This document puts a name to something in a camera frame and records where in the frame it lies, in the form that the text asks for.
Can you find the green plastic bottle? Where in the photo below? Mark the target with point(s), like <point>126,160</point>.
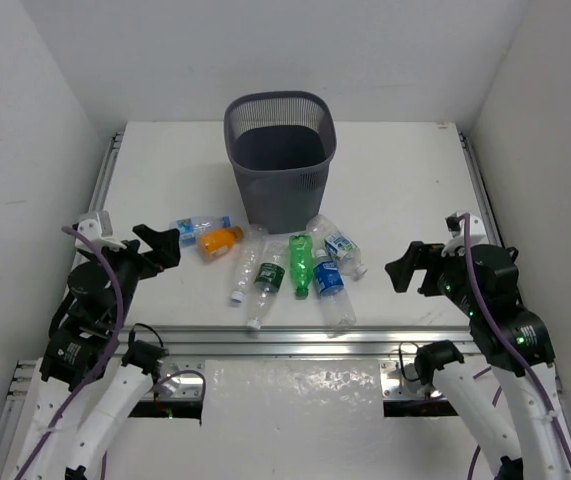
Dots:
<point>301,264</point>

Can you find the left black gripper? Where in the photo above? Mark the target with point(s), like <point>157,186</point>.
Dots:
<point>146,259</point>

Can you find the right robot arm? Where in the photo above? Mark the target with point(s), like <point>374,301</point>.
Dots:
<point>534,442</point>

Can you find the clear bottle blue label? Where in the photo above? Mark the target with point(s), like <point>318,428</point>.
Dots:
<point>336,306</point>

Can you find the clear bottle white cap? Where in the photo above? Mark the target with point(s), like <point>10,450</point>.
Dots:
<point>252,248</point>

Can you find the left aluminium side rail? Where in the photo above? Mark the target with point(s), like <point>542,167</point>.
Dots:
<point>105,173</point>

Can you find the grey mesh waste bin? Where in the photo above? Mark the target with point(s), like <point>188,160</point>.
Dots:
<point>280,145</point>

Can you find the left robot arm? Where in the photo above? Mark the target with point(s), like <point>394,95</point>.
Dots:
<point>70,432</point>

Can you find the aluminium side rail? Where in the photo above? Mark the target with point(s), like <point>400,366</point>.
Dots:
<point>481,193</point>
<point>105,173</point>

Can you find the clear bottle colourful label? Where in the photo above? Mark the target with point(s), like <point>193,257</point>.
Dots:
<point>192,228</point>

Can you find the right aluminium side rail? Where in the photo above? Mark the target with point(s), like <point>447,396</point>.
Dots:
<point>481,193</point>

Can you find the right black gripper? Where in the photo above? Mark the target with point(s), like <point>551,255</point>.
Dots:
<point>419,254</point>

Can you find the clear bottle white green label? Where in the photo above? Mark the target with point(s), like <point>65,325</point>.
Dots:
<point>346,254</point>

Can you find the orange juice bottle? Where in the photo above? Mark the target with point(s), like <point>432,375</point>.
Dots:
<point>218,242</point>

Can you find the aluminium front rail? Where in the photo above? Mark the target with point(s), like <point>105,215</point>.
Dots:
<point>392,348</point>

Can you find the clear bottle dark green label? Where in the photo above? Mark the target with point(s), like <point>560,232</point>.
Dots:
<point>266,285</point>

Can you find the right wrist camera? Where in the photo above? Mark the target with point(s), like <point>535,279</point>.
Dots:
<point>466,229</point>

